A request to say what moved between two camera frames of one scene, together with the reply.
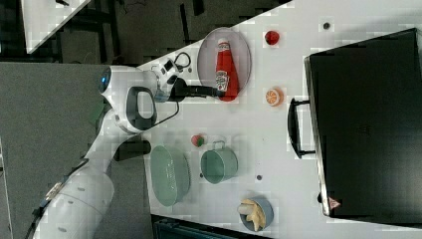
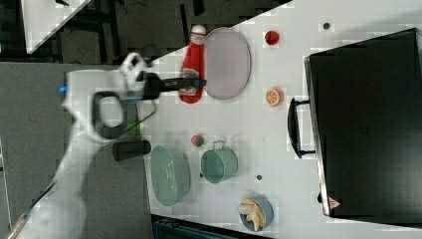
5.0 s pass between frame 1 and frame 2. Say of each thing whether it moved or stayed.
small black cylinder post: stayed
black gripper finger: moved
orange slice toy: stayed
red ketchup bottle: moved
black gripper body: moved
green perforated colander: stayed
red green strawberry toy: stayed
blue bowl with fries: stayed
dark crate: stayed
